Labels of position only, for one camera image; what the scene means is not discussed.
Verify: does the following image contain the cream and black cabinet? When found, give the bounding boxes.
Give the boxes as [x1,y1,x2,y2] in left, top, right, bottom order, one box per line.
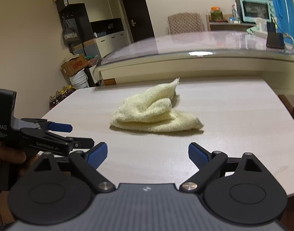
[51,0,128,87]

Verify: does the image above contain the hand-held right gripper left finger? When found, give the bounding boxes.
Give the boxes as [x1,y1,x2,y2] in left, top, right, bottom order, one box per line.
[33,142,116,194]

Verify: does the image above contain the green jar with orange lid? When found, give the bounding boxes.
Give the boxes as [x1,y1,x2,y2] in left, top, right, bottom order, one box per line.
[210,6,223,22]

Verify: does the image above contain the blue thermos jug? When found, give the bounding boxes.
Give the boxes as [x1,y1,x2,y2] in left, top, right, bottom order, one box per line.
[269,0,294,44]

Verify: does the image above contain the wooden side shelf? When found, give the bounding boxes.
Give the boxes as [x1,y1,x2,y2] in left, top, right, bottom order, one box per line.
[206,14,255,32]

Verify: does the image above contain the quilted beige chair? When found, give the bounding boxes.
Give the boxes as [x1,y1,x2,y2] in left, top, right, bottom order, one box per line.
[167,13,205,34]

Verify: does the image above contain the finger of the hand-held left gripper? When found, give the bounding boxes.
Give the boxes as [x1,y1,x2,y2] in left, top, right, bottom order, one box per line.
[21,118,73,133]
[43,132,95,150]

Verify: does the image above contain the red and white carton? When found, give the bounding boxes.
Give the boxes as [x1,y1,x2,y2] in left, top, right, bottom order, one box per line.
[232,1,239,21]

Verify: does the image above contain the grey hanging bag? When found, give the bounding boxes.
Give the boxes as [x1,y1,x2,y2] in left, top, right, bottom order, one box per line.
[62,17,79,44]

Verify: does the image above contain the cream glass-topped table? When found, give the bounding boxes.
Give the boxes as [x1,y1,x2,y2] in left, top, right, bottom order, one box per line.
[93,30,294,95]

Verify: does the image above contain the white cable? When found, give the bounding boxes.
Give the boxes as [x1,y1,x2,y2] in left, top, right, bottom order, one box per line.
[283,32,294,51]

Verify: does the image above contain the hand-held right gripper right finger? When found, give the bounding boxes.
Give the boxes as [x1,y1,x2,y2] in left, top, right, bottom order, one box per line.
[179,142,264,194]

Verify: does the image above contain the cardboard box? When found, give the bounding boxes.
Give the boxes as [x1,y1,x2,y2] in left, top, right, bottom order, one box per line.
[60,54,88,77]

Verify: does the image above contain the dark brown door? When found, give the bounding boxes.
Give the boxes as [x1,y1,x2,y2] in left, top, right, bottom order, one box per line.
[116,0,155,45]

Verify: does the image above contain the red and green bag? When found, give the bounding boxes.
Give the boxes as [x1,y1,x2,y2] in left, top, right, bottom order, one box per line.
[86,55,98,67]

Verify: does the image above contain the person's left hand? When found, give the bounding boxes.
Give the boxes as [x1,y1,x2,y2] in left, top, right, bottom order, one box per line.
[0,141,40,188]

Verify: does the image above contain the black smartphone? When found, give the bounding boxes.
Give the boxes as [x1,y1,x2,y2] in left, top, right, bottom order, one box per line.
[266,32,285,50]

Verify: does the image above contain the pale yellow towel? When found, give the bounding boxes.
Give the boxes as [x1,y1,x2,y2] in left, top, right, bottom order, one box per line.
[110,77,205,133]

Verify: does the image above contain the mint toaster oven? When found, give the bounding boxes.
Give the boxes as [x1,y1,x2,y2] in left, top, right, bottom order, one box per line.
[235,0,277,24]

